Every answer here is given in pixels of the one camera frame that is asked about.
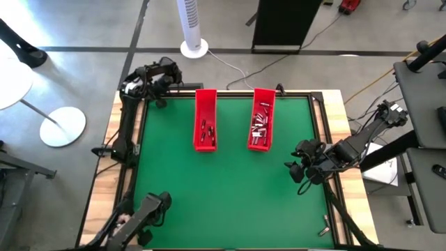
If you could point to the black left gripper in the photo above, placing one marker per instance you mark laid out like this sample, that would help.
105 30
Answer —
169 73

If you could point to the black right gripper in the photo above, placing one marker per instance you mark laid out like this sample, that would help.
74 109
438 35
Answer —
313 160

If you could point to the red plastic bin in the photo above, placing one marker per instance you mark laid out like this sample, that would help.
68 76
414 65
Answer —
261 94
205 104

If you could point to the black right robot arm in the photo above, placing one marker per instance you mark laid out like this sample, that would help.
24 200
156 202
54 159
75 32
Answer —
359 139

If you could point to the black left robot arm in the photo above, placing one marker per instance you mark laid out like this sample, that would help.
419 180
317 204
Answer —
127 122

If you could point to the white tower fan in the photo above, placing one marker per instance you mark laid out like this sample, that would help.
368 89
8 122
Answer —
191 21

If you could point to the white paper sheet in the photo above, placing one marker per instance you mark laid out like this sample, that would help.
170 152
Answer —
380 171

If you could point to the black table beam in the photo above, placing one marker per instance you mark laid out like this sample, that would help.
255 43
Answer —
386 153

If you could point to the black table clamp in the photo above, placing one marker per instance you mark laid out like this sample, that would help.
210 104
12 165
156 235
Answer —
280 89

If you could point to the green table mat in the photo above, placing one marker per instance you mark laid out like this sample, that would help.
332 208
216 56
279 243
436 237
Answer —
226 209

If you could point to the grey side table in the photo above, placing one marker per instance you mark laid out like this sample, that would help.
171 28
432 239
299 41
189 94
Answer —
421 104

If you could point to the black divider panel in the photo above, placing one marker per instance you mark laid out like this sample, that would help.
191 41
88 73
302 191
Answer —
282 21

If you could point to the black remote control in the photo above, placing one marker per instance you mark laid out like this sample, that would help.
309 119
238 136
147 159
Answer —
439 171

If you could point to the black flat device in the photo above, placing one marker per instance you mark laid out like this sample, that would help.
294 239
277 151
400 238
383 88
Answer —
442 118

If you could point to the black chair leg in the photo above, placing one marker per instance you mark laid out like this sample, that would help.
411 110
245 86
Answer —
21 49

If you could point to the person's hand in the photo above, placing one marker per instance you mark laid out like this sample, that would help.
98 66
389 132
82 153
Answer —
122 219

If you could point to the black knobbed pole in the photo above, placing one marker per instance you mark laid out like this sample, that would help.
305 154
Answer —
426 54

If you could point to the red black device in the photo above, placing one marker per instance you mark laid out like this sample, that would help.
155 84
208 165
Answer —
349 6

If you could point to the black caster wheel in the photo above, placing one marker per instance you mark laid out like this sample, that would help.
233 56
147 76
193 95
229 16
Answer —
409 4

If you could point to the grey metal cart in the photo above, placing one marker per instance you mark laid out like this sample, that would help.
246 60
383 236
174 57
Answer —
14 195

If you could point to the black frame strut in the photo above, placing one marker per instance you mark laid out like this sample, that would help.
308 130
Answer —
95 237
348 219

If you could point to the white round pedestal table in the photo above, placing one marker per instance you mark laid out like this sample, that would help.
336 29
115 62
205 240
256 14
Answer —
14 83

